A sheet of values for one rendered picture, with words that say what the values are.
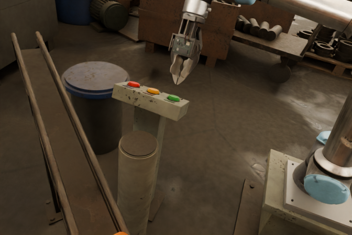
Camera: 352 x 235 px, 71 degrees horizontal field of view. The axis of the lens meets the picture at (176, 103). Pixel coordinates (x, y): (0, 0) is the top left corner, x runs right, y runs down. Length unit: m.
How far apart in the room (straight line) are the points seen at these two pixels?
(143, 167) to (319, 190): 0.52
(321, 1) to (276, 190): 0.67
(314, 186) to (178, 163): 0.77
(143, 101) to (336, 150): 0.57
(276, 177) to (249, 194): 0.30
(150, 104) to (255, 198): 0.82
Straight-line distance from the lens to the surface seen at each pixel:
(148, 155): 0.74
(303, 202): 1.05
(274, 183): 1.10
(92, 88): 1.17
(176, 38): 0.74
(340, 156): 0.82
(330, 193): 0.88
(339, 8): 0.81
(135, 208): 0.92
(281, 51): 2.50
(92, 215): 0.48
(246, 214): 1.32
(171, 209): 1.25
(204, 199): 1.32
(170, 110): 0.77
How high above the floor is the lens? 1.05
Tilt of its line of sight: 34 degrees down
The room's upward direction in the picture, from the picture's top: 10 degrees clockwise
